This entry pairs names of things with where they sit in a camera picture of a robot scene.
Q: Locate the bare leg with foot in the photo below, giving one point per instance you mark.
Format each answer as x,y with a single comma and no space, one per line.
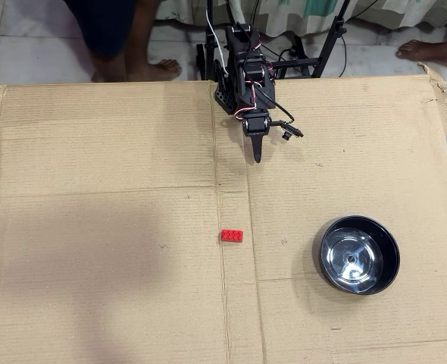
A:
140,38

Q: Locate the green white patterned bedsheet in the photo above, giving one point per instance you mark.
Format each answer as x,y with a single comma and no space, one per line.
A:
397,11

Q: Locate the bare leg below shorts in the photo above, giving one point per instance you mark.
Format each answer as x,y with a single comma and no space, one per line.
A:
110,68

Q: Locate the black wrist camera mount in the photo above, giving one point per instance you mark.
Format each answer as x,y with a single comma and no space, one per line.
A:
286,130

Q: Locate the black metal stand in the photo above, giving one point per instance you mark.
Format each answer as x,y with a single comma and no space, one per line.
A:
327,41

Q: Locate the bare foot with anklet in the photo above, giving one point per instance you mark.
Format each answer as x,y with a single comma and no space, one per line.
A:
432,51

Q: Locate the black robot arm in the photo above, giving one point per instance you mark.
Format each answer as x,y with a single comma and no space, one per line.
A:
242,87

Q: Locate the brown cardboard sheet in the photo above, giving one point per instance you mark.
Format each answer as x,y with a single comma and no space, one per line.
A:
94,189

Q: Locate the black glossy round bowl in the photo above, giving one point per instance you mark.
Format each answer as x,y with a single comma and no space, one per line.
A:
356,258

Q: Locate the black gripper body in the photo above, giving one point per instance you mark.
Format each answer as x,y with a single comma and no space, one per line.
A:
256,126

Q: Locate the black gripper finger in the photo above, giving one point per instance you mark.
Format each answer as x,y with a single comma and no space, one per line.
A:
258,148

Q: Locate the red lego block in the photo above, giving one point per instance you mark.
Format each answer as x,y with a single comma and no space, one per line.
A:
232,235

